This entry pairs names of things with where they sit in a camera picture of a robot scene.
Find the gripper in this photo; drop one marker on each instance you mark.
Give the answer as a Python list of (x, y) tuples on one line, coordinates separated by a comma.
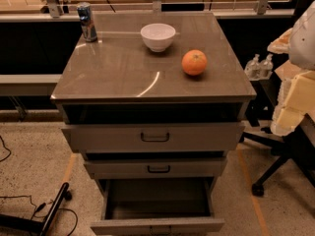
[(303, 41)]

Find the grey bottom drawer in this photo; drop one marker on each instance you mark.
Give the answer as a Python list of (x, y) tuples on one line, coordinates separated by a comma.
[(157, 207)]

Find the grey drawer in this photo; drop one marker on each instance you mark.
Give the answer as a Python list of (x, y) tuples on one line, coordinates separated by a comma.
[(157, 207), (155, 168), (153, 137)]

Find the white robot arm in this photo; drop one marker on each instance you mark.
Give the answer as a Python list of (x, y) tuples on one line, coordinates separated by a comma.
[(299, 42)]

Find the grey drawer cabinet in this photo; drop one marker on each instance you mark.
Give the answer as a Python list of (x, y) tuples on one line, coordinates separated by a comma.
[(119, 80)]

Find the grey middle drawer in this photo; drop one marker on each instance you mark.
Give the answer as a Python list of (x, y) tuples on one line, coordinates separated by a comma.
[(155, 168)]

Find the grey top drawer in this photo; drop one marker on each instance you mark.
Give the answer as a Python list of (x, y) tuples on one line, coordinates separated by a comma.
[(153, 137)]

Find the right clear sanitizer bottle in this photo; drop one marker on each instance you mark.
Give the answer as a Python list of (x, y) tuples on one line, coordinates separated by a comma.
[(266, 67)]

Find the clear sanitizer bottle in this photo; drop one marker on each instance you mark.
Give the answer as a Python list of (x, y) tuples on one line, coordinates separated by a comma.
[(266, 67), (252, 68)]

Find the black office chair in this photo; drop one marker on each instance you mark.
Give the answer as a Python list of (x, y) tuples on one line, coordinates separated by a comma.
[(294, 146)]

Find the left clear sanitizer bottle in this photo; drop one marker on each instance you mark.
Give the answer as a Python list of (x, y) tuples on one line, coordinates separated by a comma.
[(252, 68)]

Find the orange fruit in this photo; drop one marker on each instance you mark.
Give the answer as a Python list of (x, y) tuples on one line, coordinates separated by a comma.
[(194, 62)]

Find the white ceramic bowl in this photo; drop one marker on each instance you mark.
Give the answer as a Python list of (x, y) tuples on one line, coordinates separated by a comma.
[(158, 37)]

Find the blue silver drink can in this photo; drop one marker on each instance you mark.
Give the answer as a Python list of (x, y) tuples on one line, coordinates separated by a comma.
[(87, 22)]

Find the grey metal bench rail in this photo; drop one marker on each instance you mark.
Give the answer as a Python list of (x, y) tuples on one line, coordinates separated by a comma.
[(28, 85)]

